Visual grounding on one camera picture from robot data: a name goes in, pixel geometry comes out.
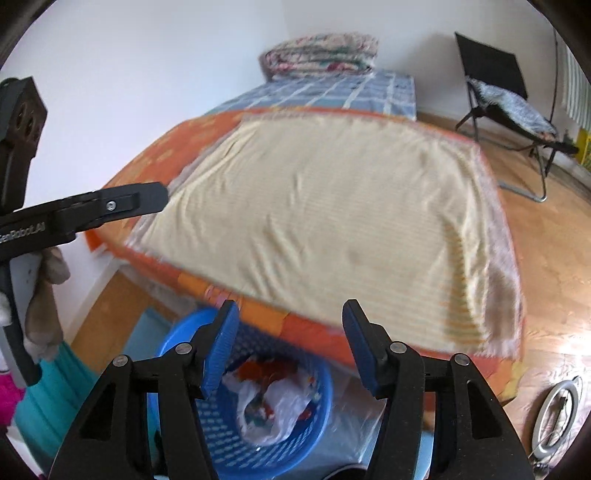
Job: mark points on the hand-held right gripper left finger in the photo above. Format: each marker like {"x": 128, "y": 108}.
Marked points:
{"x": 221, "y": 350}

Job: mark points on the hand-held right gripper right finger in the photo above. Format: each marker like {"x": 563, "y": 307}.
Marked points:
{"x": 364, "y": 350}

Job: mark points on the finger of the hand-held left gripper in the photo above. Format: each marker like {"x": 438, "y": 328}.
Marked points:
{"x": 129, "y": 201}

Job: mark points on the red cardboard box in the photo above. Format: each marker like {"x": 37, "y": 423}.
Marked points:
{"x": 258, "y": 369}

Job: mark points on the white plastic bag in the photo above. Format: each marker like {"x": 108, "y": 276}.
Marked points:
{"x": 281, "y": 397}

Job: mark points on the blue plastic basket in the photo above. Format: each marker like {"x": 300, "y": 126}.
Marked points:
{"x": 295, "y": 447}

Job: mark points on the person's left hand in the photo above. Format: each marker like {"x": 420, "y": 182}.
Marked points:
{"x": 46, "y": 318}

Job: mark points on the clear plastic bag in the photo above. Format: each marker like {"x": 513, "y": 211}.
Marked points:
{"x": 351, "y": 415}

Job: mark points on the light blue mat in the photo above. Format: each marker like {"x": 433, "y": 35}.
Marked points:
{"x": 147, "y": 332}

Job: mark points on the yellow striped towel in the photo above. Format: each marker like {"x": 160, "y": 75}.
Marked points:
{"x": 323, "y": 207}

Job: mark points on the magenta cloth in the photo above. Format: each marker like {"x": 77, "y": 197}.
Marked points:
{"x": 9, "y": 397}

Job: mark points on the teal cloth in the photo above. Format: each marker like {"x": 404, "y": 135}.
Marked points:
{"x": 60, "y": 392}

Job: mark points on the bed with blue plaid sheet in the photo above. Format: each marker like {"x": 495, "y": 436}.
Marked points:
{"x": 332, "y": 92}

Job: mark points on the folded floral quilt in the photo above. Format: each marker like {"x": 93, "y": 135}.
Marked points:
{"x": 318, "y": 57}

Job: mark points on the blue and white cushion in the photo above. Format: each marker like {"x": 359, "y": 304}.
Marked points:
{"x": 512, "y": 106}

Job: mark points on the yellow box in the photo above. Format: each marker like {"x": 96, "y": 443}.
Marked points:
{"x": 585, "y": 150}

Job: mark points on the black folding chair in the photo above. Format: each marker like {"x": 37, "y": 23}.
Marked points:
{"x": 489, "y": 60}

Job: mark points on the black metal clothes rack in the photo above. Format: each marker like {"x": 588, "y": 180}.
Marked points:
{"x": 557, "y": 83}

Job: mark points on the hanging green striped towel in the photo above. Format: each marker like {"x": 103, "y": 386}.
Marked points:
{"x": 577, "y": 87}

